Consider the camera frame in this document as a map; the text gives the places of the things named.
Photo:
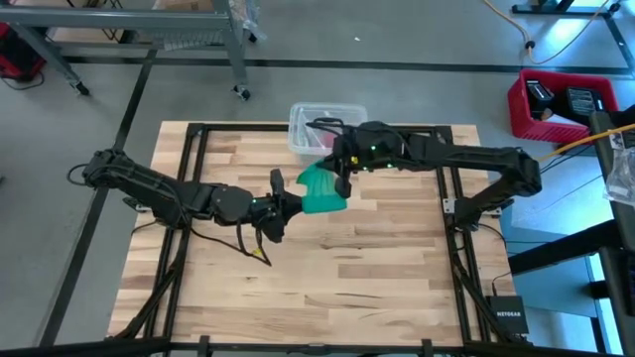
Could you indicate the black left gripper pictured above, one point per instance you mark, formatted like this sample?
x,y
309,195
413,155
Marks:
x,y
270,210

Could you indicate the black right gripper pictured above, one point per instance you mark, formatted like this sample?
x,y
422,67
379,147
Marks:
x,y
354,149

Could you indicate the green elastic bandage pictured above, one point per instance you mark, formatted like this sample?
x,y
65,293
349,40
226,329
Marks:
x,y
322,193

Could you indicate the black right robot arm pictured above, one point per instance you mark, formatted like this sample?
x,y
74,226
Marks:
x,y
471,158

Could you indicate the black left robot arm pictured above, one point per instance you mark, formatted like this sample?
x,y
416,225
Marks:
x,y
149,186

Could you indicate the red item in box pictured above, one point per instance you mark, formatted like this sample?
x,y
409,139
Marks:
x,y
325,141

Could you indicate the clear plastic storage box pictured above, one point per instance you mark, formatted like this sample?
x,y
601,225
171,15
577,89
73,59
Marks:
x,y
302,119

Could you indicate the clear plastic wrap on workbench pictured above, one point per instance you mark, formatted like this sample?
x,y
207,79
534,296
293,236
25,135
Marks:
x,y
248,20

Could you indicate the red plastic crate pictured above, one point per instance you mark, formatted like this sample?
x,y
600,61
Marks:
x,y
518,124

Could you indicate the black charger with label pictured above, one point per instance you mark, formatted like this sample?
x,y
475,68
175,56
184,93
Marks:
x,y
538,94

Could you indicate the grey metal workbench wooden top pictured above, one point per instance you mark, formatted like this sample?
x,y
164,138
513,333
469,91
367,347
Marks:
x,y
124,21

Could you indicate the black metal stand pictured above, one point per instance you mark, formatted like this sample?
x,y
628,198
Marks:
x,y
570,248

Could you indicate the black ribbed power brick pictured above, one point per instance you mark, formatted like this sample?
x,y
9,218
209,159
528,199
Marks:
x,y
583,101

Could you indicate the crumpled clear plastic bag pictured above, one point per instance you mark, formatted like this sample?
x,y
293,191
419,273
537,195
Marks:
x,y
622,173

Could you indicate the red machine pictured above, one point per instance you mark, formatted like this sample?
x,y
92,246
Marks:
x,y
15,54

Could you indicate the black metal table frame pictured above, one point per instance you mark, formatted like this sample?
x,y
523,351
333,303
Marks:
x,y
248,128

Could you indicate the black Netgear network switch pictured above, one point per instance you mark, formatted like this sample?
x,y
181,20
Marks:
x,y
507,315

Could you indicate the black floor frame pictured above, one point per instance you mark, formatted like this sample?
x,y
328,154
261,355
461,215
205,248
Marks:
x,y
565,9

